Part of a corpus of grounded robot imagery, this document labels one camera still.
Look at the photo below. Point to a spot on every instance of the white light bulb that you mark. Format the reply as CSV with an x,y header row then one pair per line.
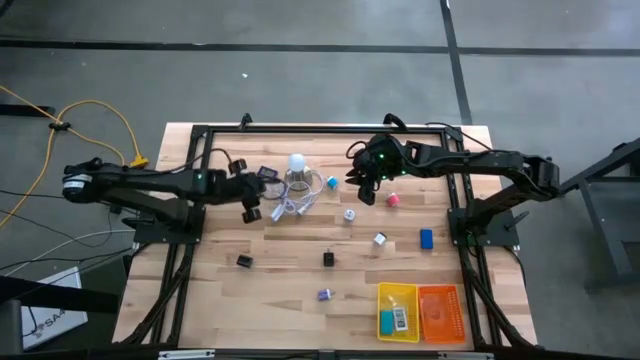
x,y
297,165

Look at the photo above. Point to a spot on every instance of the small purple digital display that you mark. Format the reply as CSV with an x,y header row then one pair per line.
x,y
269,172

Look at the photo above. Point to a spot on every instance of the orange plastic basket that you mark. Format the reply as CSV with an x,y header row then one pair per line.
x,y
442,300

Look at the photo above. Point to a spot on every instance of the blue and white wall charger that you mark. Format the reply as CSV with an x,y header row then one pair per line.
x,y
349,215
333,183

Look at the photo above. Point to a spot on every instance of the red and white wall charger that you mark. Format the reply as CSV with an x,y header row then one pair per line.
x,y
393,200

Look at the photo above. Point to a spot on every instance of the black side table frame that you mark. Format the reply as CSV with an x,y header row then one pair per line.
x,y
600,165

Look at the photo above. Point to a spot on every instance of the black metal table frame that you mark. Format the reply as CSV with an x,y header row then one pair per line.
x,y
325,129

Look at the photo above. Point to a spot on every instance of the black beam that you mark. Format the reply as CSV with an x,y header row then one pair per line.
x,y
50,295

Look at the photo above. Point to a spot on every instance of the white sign board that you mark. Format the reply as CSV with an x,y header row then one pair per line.
x,y
65,327

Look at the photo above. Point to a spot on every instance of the black power adapter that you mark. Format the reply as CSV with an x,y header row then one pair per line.
x,y
244,261

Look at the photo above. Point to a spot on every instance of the teal rectangular case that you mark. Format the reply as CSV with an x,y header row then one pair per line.
x,y
386,322

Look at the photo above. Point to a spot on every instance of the blue rectangular case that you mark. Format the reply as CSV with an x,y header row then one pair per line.
x,y
426,239

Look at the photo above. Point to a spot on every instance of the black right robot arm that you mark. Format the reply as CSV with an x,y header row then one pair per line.
x,y
475,160

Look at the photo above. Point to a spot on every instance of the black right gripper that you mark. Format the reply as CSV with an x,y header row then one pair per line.
x,y
382,162

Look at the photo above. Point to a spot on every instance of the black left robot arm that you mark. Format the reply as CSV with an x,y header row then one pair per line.
x,y
140,181

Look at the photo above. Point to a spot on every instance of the white rectangular display device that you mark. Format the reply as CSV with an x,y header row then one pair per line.
x,y
400,319

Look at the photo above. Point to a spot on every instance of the purple and white wall charger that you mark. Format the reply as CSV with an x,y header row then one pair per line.
x,y
324,295

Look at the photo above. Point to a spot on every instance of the white and black wall charger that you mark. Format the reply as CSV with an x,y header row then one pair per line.
x,y
380,239

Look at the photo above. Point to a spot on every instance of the yellow plastic basket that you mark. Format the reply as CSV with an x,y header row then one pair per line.
x,y
397,289

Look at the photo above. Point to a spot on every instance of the black curved frame bracket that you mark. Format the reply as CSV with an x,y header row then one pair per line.
x,y
245,121
395,121

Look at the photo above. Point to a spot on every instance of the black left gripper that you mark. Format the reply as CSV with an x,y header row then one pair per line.
x,y
240,187

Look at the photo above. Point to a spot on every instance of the black floor strip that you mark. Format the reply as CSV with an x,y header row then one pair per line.
x,y
25,110

